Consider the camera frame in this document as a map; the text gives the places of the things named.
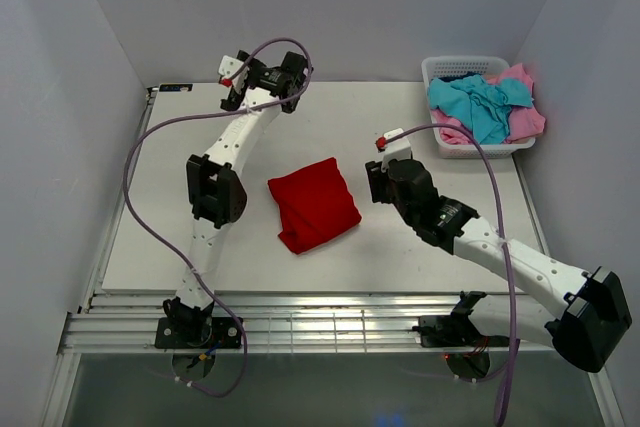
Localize red t shirt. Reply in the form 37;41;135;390
267;157;362;255

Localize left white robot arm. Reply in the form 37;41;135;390
156;51;309;349

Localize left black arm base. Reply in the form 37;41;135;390
154;316;242;350

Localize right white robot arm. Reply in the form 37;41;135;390
365;159;632;373

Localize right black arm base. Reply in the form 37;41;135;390
411;291;508;347

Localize turquoise t shirt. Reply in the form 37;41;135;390
426;74;534;145

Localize blue white label sticker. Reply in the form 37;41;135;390
158;84;193;92

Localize pink t shirt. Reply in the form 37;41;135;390
440;63;546;144

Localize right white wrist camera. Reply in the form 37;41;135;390
375;128;413;172

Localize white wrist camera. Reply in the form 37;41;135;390
375;128;413;172
218;55;247;92

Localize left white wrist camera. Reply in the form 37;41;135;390
218;55;247;92

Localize aluminium frame rails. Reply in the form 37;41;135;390
44;82;624;426

